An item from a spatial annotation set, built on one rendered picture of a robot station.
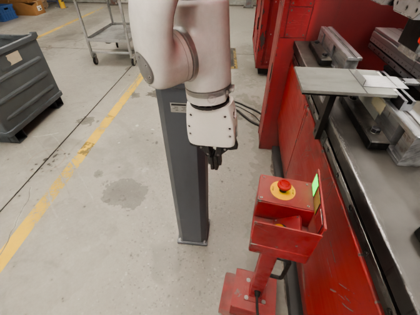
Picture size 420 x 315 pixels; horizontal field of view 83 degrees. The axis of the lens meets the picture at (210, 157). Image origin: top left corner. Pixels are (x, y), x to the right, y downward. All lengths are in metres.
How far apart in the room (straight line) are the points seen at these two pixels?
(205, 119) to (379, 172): 0.49
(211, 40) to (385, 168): 0.58
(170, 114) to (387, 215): 0.66
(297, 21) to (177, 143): 1.10
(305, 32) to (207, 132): 1.32
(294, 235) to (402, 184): 0.30
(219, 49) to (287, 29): 1.31
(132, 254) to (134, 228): 0.17
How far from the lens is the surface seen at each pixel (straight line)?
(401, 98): 0.87
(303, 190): 0.76
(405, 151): 0.79
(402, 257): 0.61
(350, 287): 0.76
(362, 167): 0.75
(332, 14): 1.72
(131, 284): 1.46
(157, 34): 0.33
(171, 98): 0.81
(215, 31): 0.39
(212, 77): 0.40
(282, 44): 1.71
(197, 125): 0.47
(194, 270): 1.43
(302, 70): 0.91
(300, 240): 0.67
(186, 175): 1.02
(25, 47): 2.82
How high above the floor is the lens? 1.32
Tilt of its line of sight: 42 degrees down
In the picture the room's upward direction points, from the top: straight up
